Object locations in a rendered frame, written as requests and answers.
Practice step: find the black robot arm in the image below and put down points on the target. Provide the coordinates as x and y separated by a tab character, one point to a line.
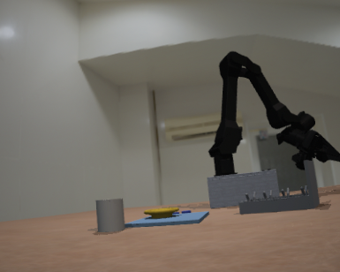
229	134

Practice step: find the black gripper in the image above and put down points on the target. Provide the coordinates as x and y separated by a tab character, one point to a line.
316	145

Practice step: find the dark grey dish rack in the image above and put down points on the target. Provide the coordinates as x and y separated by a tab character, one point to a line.
301	201

